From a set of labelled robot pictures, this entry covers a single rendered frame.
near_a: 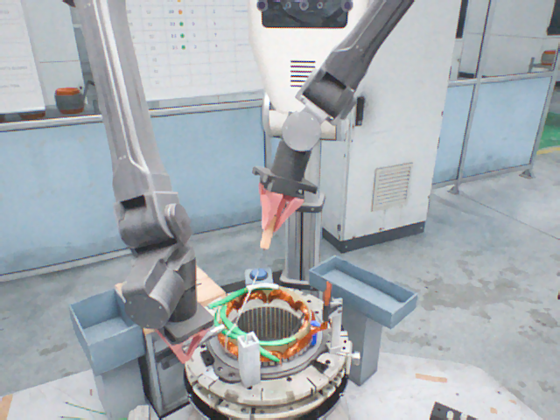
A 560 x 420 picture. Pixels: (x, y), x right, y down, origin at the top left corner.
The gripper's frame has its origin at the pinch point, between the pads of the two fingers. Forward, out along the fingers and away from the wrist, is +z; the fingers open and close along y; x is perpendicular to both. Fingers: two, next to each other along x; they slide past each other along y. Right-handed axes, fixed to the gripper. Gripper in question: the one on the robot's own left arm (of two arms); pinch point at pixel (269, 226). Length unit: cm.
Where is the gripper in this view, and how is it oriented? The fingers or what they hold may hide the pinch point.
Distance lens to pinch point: 76.9
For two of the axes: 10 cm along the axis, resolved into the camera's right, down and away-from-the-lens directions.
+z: -3.0, 9.3, 2.2
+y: 8.8, 1.8, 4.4
